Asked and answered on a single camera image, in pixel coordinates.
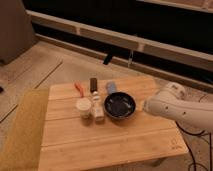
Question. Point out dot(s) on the dark ceramic bowl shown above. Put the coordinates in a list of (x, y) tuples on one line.
[(119, 105)]

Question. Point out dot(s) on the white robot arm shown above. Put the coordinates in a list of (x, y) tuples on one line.
[(169, 102)]

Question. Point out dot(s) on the blue sponge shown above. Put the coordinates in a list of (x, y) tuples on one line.
[(111, 87)]

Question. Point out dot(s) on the dark brown block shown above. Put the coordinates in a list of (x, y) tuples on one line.
[(93, 85)]

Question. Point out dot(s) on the small white bottle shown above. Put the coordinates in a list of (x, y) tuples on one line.
[(97, 107)]

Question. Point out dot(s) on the white cup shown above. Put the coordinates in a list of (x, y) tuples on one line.
[(83, 105)]

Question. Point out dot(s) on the wooden slat table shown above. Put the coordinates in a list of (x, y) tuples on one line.
[(72, 144)]

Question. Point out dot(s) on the yellow-green mat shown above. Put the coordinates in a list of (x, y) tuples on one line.
[(21, 150)]

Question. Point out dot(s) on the grey cabinet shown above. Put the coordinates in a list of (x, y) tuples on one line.
[(16, 32)]

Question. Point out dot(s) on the black table leg bracket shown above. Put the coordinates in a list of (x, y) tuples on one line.
[(108, 58)]

